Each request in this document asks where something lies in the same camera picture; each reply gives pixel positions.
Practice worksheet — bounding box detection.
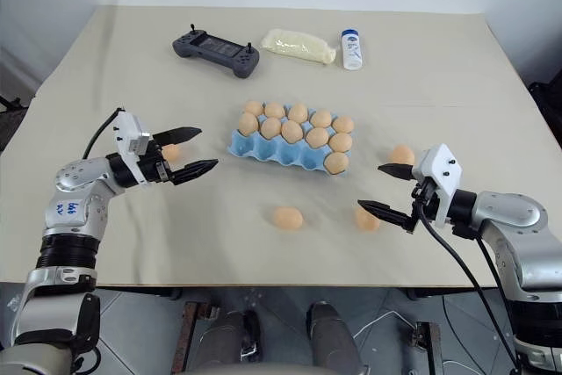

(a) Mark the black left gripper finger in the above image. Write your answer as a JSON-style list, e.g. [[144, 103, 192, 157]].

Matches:
[[153, 126, 204, 147], [171, 158, 220, 186]]

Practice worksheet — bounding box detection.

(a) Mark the rusty metal bracket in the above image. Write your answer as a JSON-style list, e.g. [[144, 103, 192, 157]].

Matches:
[[412, 321, 443, 375], [173, 301, 220, 375]]

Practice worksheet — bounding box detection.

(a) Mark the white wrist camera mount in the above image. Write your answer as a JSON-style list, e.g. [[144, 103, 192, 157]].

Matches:
[[112, 111, 153, 185], [414, 142, 465, 224]]

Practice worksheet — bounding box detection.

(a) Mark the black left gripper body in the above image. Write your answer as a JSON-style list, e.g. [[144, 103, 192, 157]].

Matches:
[[138, 139, 187, 186]]

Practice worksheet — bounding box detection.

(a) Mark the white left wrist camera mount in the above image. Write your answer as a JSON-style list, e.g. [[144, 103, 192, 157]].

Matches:
[[112, 111, 153, 185]]

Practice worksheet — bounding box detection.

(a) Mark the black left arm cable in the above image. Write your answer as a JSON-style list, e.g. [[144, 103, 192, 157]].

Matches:
[[82, 106, 127, 161]]

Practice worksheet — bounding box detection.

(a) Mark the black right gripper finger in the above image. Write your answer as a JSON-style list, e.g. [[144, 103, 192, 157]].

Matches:
[[357, 199, 415, 233], [378, 162, 416, 182]]

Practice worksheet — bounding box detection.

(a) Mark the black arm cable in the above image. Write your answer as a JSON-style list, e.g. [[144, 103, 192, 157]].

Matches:
[[473, 230, 513, 306], [82, 106, 127, 161], [412, 185, 526, 375]]

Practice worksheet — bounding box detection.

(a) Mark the dark rounded robot leg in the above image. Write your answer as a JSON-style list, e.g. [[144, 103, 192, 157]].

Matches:
[[199, 307, 264, 375], [306, 299, 371, 375]]

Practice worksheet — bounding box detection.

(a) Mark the white plastic bottle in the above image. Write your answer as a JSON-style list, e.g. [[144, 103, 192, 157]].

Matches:
[[340, 29, 364, 71]]

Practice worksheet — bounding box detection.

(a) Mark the white floor cable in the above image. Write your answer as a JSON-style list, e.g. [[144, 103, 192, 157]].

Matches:
[[353, 307, 416, 352]]

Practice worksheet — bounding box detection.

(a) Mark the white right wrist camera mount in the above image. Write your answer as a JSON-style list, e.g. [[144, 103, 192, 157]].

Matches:
[[414, 142, 465, 224]]

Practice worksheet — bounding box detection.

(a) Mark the clear bag of rice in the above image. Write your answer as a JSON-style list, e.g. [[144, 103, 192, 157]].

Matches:
[[259, 28, 338, 67]]

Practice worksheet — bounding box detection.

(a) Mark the grey handheld remote controller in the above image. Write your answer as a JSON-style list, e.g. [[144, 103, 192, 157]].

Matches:
[[171, 23, 261, 79]]

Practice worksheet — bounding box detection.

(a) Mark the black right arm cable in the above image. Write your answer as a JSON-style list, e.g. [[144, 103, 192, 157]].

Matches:
[[412, 185, 526, 375], [473, 230, 513, 306]]

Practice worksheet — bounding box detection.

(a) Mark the black background equipment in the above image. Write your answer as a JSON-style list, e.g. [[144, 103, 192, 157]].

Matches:
[[525, 79, 562, 150]]

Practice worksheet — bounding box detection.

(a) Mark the beige table cloth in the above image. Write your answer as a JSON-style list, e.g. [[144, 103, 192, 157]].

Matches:
[[0, 4, 562, 289]]

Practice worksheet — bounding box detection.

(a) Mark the blue egg tray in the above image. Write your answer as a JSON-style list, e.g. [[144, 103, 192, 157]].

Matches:
[[226, 104, 352, 177]]

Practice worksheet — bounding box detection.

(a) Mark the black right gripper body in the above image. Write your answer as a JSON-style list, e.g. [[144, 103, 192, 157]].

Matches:
[[406, 175, 442, 234]]

